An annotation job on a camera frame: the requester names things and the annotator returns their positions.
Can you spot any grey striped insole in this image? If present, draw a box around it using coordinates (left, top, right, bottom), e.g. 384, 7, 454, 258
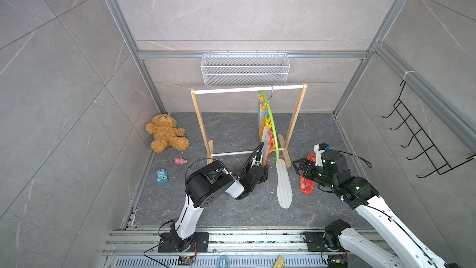
276, 160, 293, 209

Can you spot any wooden clothes rack frame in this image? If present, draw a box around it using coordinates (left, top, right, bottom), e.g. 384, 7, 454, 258
190, 83, 307, 169

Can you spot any yellow fuzzy insole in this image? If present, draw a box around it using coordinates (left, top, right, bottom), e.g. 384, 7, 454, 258
259, 117, 268, 140

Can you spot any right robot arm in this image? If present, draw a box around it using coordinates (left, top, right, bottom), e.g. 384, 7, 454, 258
293, 143, 458, 268

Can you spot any pink pig toy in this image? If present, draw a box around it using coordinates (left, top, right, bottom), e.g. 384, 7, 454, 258
174, 157, 188, 166

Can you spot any black wall hook rack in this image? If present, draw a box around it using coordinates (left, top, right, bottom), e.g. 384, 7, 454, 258
382, 81, 476, 179

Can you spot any brown teddy bear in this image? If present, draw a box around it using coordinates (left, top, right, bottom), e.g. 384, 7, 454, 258
146, 114, 190, 153

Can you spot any red orange-edged insole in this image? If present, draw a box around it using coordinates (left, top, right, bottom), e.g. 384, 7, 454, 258
299, 153, 316, 195

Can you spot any teal robot toy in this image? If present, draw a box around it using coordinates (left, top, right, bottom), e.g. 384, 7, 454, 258
156, 169, 168, 184

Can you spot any white foam insole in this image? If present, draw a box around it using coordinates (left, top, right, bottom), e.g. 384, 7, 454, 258
262, 127, 271, 155

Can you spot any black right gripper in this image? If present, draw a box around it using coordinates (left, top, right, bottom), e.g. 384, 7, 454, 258
293, 158, 336, 191

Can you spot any white wire mesh basket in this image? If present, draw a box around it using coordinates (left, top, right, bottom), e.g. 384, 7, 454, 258
200, 53, 290, 86

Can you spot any green round clip hanger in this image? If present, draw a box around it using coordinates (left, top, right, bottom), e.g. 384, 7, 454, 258
258, 91, 280, 161

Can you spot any grey felt orange-edged insole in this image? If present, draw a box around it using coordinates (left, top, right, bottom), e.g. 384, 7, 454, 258
263, 144, 275, 167

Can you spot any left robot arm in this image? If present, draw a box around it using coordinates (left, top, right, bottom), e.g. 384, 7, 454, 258
149, 142, 268, 253

